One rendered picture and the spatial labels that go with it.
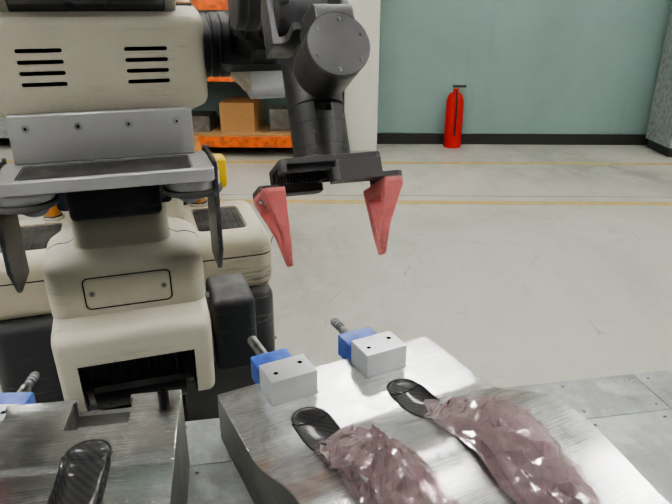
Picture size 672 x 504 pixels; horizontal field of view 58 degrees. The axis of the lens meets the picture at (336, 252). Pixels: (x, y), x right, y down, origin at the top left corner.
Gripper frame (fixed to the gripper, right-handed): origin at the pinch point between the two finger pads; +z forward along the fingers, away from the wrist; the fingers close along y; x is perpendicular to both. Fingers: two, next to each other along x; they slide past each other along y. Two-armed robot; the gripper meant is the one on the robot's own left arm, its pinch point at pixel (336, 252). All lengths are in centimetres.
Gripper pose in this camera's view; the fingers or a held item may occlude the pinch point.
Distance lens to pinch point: 60.1
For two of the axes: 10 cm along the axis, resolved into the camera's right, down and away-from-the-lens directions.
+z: 1.4, 9.9, -0.6
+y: 9.5, -1.2, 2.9
